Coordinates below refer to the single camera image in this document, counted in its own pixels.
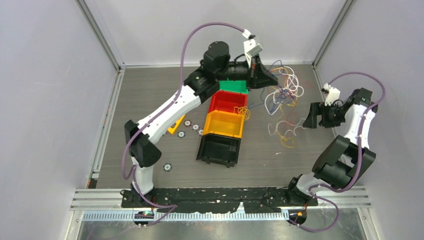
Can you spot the round disc middle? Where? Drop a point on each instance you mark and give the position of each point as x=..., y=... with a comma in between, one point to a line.
x=195, y=127

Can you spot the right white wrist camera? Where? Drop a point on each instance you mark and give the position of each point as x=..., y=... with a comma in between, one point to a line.
x=332, y=94

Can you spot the round disc red centre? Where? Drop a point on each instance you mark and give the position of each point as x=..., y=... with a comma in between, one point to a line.
x=187, y=123

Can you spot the round disc lower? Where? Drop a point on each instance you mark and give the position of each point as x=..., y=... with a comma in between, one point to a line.
x=181, y=134

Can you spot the yellow plastic bin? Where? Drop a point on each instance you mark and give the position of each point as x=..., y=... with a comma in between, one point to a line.
x=224, y=123

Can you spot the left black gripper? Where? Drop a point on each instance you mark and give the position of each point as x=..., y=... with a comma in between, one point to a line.
x=260, y=76

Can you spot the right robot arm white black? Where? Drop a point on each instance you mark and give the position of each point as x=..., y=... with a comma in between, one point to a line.
x=348, y=156

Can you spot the aluminium frame rail front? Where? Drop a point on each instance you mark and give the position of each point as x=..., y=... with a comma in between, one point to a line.
x=106, y=205

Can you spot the red plastic bin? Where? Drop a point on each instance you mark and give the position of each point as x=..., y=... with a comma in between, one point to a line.
x=227, y=101

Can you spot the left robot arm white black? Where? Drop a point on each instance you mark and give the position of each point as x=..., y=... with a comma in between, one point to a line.
x=215, y=66

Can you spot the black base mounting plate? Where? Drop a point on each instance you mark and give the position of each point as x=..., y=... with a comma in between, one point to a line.
x=219, y=200

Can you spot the green plastic bin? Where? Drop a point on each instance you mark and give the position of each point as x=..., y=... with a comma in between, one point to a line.
x=235, y=86

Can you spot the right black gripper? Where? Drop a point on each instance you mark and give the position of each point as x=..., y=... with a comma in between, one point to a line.
x=316, y=108

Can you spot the black plastic bin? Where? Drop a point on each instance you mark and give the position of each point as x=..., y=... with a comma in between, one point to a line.
x=219, y=149

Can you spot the lone round disc front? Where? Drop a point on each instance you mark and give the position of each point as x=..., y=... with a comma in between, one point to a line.
x=167, y=167

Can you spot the yellow triangular plastic piece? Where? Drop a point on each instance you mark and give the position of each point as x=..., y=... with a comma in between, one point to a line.
x=173, y=129

